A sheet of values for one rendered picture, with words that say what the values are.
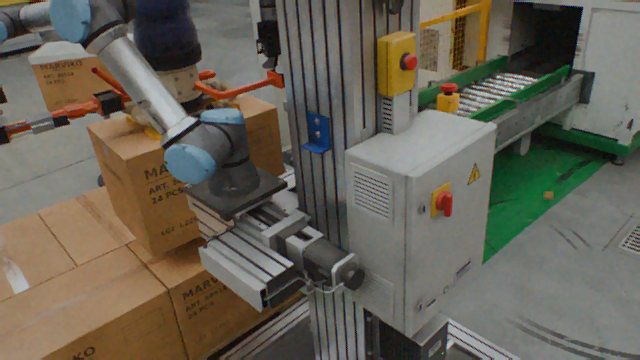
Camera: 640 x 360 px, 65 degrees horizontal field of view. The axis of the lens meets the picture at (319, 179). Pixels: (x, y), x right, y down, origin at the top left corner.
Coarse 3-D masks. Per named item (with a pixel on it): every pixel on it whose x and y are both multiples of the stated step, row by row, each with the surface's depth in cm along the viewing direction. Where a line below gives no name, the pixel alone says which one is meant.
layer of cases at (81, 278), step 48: (96, 192) 252; (0, 240) 220; (48, 240) 217; (96, 240) 214; (192, 240) 209; (0, 288) 191; (48, 288) 188; (96, 288) 186; (144, 288) 184; (192, 288) 190; (0, 336) 168; (48, 336) 166; (96, 336) 169; (144, 336) 183; (192, 336) 198
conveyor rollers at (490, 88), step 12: (504, 72) 365; (468, 84) 349; (480, 84) 350; (492, 84) 345; (504, 84) 346; (516, 84) 341; (528, 84) 342; (468, 96) 330; (480, 96) 332; (492, 96) 326; (504, 96) 329; (420, 108) 318; (432, 108) 321; (468, 108) 312; (480, 108) 314; (288, 168) 258
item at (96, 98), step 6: (108, 90) 173; (114, 90) 171; (90, 96) 168; (96, 96) 170; (102, 96) 170; (108, 96) 169; (114, 96) 168; (120, 96) 167; (96, 102) 164; (102, 102) 164; (108, 102) 165; (114, 102) 166; (120, 102) 168; (102, 108) 165; (108, 108) 166; (114, 108) 167; (120, 108) 168; (102, 114) 166
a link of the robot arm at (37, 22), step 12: (132, 0) 124; (0, 12) 138; (12, 12) 139; (24, 12) 138; (36, 12) 136; (48, 12) 134; (132, 12) 125; (24, 24) 139; (36, 24) 138; (48, 24) 137
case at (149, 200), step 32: (96, 128) 184; (128, 128) 182; (256, 128) 188; (128, 160) 160; (160, 160) 167; (256, 160) 193; (128, 192) 171; (160, 192) 172; (128, 224) 192; (160, 224) 176; (192, 224) 185
